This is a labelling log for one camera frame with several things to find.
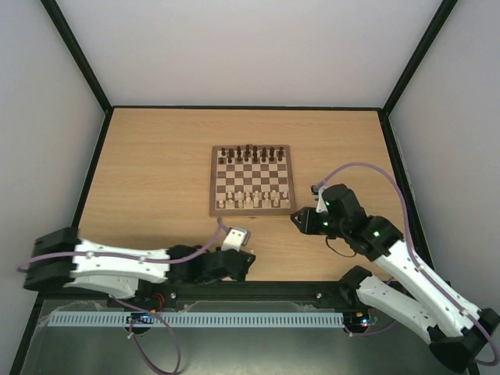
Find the wooden chessboard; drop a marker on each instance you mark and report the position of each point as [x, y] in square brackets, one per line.
[251, 177]

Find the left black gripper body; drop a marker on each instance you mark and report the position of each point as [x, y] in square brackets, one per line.
[241, 276]

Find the black aluminium rail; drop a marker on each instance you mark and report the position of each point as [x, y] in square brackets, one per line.
[320, 294]

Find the light pieces on board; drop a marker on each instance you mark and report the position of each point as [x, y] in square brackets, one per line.
[253, 200]

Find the black frame post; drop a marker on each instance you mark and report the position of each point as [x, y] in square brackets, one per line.
[433, 29]
[70, 41]

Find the black frame post left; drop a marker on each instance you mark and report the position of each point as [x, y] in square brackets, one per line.
[70, 41]

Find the black frame post right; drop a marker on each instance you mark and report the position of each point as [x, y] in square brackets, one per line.
[433, 29]

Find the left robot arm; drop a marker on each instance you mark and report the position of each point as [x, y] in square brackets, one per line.
[64, 260]

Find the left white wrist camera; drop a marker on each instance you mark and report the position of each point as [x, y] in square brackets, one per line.
[236, 238]

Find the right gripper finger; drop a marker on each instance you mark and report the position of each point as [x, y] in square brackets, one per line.
[302, 213]
[300, 220]

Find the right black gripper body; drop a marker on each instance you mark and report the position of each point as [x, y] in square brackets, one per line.
[312, 222]

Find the dark chess pieces row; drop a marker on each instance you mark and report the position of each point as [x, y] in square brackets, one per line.
[250, 154]

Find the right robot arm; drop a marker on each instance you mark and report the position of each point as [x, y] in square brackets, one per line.
[454, 329]

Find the light blue cable duct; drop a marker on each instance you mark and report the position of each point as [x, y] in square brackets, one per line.
[200, 319]

